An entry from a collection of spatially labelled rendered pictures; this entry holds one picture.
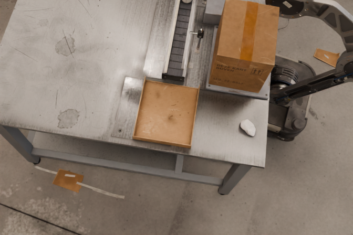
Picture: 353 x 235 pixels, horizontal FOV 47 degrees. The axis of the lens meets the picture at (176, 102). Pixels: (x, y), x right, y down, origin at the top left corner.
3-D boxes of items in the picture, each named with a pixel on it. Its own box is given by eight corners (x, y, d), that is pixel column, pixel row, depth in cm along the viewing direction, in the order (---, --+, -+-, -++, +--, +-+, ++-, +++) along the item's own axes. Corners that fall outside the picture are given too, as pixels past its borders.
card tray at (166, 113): (145, 79, 192) (144, 75, 188) (199, 88, 192) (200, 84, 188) (132, 139, 180) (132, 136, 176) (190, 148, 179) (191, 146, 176)
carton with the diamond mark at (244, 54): (217, 31, 203) (226, -3, 178) (264, 40, 203) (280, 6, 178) (208, 84, 191) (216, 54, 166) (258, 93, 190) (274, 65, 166)
